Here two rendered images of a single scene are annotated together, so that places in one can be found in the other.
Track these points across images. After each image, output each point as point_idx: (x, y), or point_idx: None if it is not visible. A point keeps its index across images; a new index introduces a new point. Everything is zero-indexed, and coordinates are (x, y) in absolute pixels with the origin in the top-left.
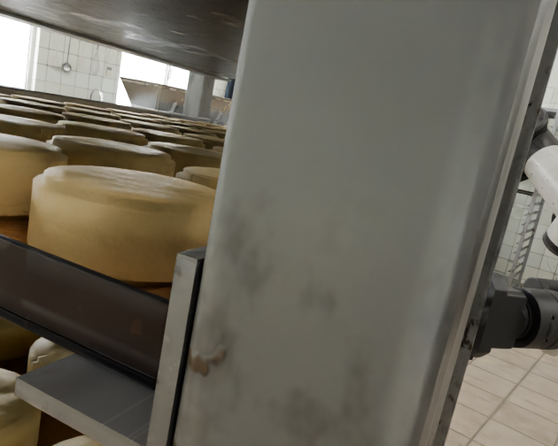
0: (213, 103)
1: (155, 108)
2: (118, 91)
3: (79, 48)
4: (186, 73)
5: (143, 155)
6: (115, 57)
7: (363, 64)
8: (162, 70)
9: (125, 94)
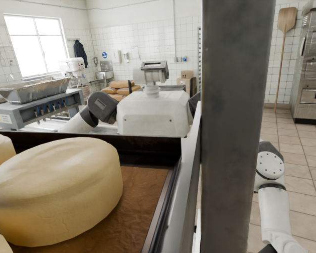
0: (53, 84)
1: (19, 101)
2: (21, 70)
3: None
4: (52, 50)
5: None
6: (11, 54)
7: None
8: (39, 52)
9: (25, 70)
